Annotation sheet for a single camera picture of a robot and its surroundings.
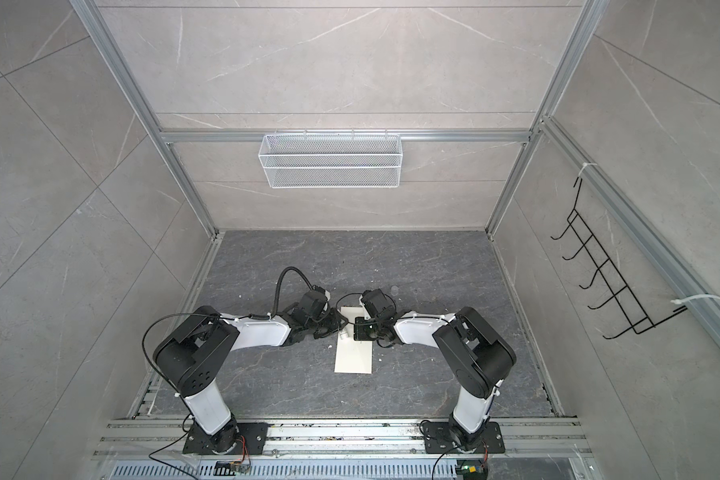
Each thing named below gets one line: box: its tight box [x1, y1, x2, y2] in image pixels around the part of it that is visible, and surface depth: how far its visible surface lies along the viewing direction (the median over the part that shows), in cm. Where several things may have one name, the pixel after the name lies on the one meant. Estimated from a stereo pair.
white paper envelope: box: [334, 306, 373, 374], surface depth 90 cm
